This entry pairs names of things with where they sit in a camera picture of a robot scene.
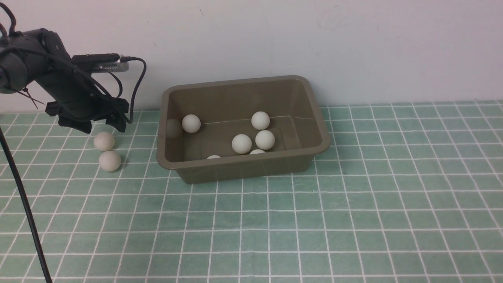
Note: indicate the green checkered tablecloth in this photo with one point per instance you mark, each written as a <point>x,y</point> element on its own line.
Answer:
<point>406,193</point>

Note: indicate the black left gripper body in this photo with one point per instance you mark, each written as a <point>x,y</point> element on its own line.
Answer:
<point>76,98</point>

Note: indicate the olive green plastic bin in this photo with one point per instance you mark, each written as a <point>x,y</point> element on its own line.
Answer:
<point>225,109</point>

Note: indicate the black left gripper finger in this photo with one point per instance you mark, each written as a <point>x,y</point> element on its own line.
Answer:
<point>118,121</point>
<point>83,126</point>

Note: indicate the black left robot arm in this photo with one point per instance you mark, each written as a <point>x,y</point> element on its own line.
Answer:
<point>29,55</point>

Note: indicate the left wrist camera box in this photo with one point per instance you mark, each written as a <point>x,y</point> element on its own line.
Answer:
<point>98,63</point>

